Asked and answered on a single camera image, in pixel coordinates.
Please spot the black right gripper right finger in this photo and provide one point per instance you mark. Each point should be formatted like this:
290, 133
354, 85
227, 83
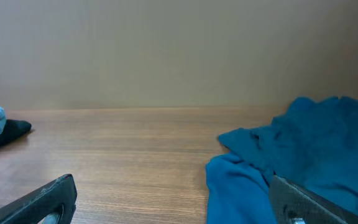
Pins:
306, 205

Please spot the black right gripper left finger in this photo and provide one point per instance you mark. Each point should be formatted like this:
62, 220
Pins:
54, 202

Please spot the dark blue garment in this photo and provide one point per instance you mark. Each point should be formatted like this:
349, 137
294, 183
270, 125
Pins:
313, 145

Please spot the folded black garment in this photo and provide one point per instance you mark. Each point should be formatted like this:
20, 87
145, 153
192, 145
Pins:
14, 129

